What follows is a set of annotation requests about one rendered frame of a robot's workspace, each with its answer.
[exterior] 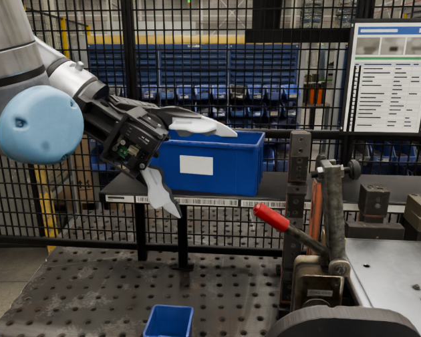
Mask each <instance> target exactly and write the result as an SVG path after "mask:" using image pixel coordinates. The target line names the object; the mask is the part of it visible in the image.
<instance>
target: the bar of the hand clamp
mask: <svg viewBox="0 0 421 337"><path fill-rule="evenodd" d="M319 164H320V167H318V168H316V171H310V175H311V178H317V180H321V192H322V202H323V220H324V229H325V246H326V247H327V248H329V257H330V262H331V261H332V260H333V259H346V254H345V231H344V218H343V195H342V182H341V178H343V177H344V176H345V175H347V174H348V175H349V177H350V178H351V179H352V180H358V179H359V177H360V176H361V168H360V164H359V162H358V161H356V159H354V160H350V161H349V162H348V164H347V167H343V165H342V164H341V165H339V164H337V165H336V160H335V159H331V160H327V159H326V160H320V162H319Z"/></svg>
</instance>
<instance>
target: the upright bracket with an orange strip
mask: <svg viewBox="0 0 421 337"><path fill-rule="evenodd" d="M320 160H326V158H325V156H324V155H323V154H318V155H317V157H316V159H315V171H316V168H318V167H320V164H319V162H320ZM321 207H322V192H321V180H317V178H313V186H312V194H311V208H310V217H309V231H308V235H309V236H310V237H312V238H314V239H315V240H316V241H318V240H319V227H320V220H321ZM306 255H317V254H316V253H315V252H314V251H312V250H310V249H309V248H307V254H306Z"/></svg>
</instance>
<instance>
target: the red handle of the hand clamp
mask: <svg viewBox="0 0 421 337"><path fill-rule="evenodd" d="M253 211H254V212H253V214H254V216H256V217H258V218H260V219H261V220H262V221H264V222H266V223H267V224H269V225H270V226H272V227H273V228H275V229H276V230H278V231H279V232H281V233H282V232H284V233H286V234H288V235H289V236H290V237H292V238H294V239H295V240H296V241H298V242H300V243H301V244H303V245H304V246H306V247H307V248H309V249H310V250H312V251H314V252H315V253H316V254H318V255H320V256H321V257H322V258H324V259H325V260H327V261H328V262H330V257H329V248H327V247H326V246H324V245H323V244H321V243H320V242H318V241H316V240H315V239H314V238H312V237H310V236H309V235H308V234H306V233H304V232H302V231H301V230H300V229H298V228H296V227H295V226H294V225H292V224H290V222H289V220H288V219H286V218H284V217H283V216H282V215H280V214H278V213H277V212H276V211H274V210H272V209H271V208H269V207H268V206H266V205H265V204H263V203H259V204H257V203H256V204H255V206H254V207H253Z"/></svg>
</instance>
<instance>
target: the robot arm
mask: <svg viewBox="0 0 421 337"><path fill-rule="evenodd" d="M109 90H110V89H109V86H107V85H106V84H105V83H103V82H101V81H99V80H98V78H97V77H95V76H94V75H93V74H91V73H89V72H88V71H86V70H84V64H83V63H82V62H78V63H77V64H76V63H74V62H73V61H71V60H70V59H69V58H67V57H65V56H64V55H63V54H61V53H59V52H58V51H57V50H55V49H53V48H52V47H51V46H49V45H47V44H46V43H45V42H43V41H42V40H40V39H39V38H37V37H36V36H35V35H34V34H33V32H32V30H31V26H30V24H29V21H28V18H27V15H26V12H25V10H24V7H23V4H22V1H21V0H0V155H1V156H6V157H8V158H10V159H11V160H14V161H16V162H20V163H29V164H37V165H51V164H56V163H59V162H63V161H64V160H65V159H67V158H68V157H69V156H71V155H72V154H73V153H74V151H75V150H76V148H77V147H78V146H79V144H80V142H81V140H82V136H83V133H84V134H86V135H87V136H89V137H90V138H92V139H94V140H95V141H96V142H99V143H100V144H101V145H103V146H104V151H103V152H102V154H101V156H100V159H102V160H104V161H105V162H107V163H108V164H110V165H112V166H113V167H114V168H116V169H118V170H119V171H121V172H122V173H124V174H125V175H127V176H129V177H130V178H131V179H133V180H134V179H135V178H136V179H137V180H138V181H139V182H141V183H142V184H143V185H145V186H146V187H147V189H148V201H149V203H150V205H151V207H152V208H153V209H157V208H159V207H161V206H162V207H164V208H165V209H166V210H167V211H168V212H169V213H171V214H173V215H174V216H176V217H178V218H181V217H182V213H181V210H180V206H179V203H178V201H177V200H176V199H175V198H174V197H173V196H172V192H171V189H170V188H169V187H168V186H167V185H166V183H165V182H164V173H163V171H162V169H161V167H159V166H154V165H151V164H150V162H151V159H152V157H154V158H158V157H159V156H160V152H159V150H158V149H159V147H160V145H161V144H162V142H164V141H169V140H170V138H171V136H169V135H168V133H169V131H168V126H169V129H171V130H175V131H176V132H177V133H178V135H179V136H191V135H193V134H203V135H205V136H210V135H213V134H214V135H217V136H222V138H237V133H236V132H235V131H233V130H231V129H230V128H229V127H228V126H225V125H224V124H222V123H220V122H217V121H216V120H213V119H211V118H207V117H206V116H203V115H201V114H198V113H196V112H193V111H190V110H187V109H185V108H181V107H178V106H166V107H163V108H159V107H158V106H156V105H155V104H151V103H147V102H141V101H137V100H132V99H128V98H123V97H119V96H113V95H108V94H109ZM119 157H122V158H123V159H124V160H126V161H128V163H127V164H126V163H124V162H122V161H121V160H119V159H118V158H119ZM113 160H115V161H117V162H118V163H120V164H122V165H123V166H125V167H126V168H127V169H129V170H130V172H127V171H125V170H124V169H122V168H120V167H119V166H118V165H116V164H114V163H113V162H112V161H113Z"/></svg>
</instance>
